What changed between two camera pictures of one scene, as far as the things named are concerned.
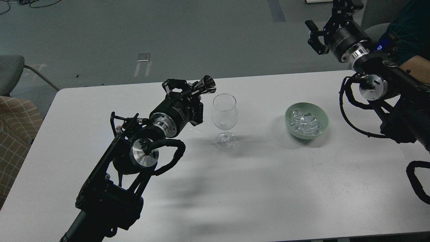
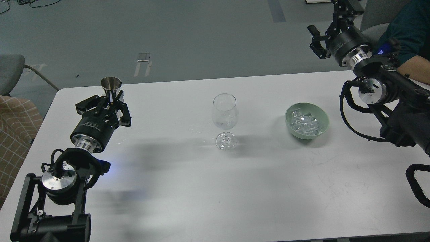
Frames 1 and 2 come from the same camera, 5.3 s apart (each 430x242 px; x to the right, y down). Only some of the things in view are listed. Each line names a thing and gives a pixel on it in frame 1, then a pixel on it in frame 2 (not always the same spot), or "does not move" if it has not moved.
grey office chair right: [378, 14] does not move
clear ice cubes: [305, 123] does not move
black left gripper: [170, 117] → [99, 123]
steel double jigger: [206, 84] → [111, 85]
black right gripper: [347, 41] does not move
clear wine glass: [224, 113] does not move
